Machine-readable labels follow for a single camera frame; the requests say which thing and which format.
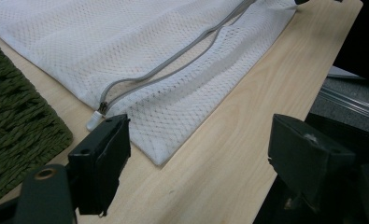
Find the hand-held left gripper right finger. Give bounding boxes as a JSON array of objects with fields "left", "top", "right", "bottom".
[{"left": 267, "top": 113, "right": 357, "bottom": 214}]

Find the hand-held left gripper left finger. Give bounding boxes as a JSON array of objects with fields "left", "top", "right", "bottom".
[{"left": 67, "top": 113, "right": 132, "bottom": 217}]

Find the white mesh laundry bag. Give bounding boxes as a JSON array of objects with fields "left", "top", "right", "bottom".
[{"left": 0, "top": 0, "right": 299, "bottom": 167}]

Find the grey flat sheet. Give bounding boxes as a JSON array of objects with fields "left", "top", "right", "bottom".
[{"left": 326, "top": 65, "right": 366, "bottom": 80}]

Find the metal rail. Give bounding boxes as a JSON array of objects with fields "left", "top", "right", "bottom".
[{"left": 317, "top": 85, "right": 369, "bottom": 124}]

